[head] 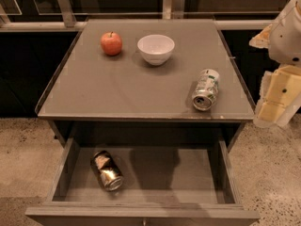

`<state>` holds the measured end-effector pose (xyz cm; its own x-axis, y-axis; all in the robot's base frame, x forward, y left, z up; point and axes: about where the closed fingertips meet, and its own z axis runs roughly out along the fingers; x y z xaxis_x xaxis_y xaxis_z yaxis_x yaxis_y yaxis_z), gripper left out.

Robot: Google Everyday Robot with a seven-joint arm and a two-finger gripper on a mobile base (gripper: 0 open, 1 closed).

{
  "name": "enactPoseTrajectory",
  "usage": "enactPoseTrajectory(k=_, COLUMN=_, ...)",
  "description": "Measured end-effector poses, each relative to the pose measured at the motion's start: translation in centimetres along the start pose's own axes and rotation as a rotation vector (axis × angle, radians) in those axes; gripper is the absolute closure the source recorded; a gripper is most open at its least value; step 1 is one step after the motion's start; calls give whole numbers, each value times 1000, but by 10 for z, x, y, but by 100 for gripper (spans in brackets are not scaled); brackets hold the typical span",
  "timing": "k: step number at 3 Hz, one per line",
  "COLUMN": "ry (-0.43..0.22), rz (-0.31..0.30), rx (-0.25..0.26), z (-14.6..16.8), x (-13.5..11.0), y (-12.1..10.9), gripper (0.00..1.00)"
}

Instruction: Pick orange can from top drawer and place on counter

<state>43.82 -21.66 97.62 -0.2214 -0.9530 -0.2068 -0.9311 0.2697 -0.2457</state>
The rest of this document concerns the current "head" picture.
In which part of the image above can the grey cabinet counter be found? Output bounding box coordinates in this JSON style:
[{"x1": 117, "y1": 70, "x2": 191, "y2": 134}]
[{"x1": 34, "y1": 18, "x2": 256, "y2": 148}]

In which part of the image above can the green and white soda can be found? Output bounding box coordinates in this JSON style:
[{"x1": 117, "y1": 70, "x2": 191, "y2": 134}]
[{"x1": 192, "y1": 69, "x2": 219, "y2": 111}]

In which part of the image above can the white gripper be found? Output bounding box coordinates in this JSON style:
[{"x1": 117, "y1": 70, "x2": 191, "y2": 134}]
[{"x1": 249, "y1": 0, "x2": 301, "y2": 128}]

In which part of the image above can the white ceramic bowl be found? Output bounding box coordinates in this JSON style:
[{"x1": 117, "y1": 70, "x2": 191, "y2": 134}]
[{"x1": 137, "y1": 34, "x2": 175, "y2": 66}]

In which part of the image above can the red apple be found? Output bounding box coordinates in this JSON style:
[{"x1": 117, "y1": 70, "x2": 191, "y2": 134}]
[{"x1": 101, "y1": 32, "x2": 122, "y2": 56}]

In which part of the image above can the open grey top drawer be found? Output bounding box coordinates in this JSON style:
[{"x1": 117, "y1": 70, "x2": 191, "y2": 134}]
[{"x1": 25, "y1": 139, "x2": 260, "y2": 226}]

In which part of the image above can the metal railing frame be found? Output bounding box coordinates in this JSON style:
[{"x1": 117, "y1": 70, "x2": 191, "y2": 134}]
[{"x1": 0, "y1": 0, "x2": 301, "y2": 33}]

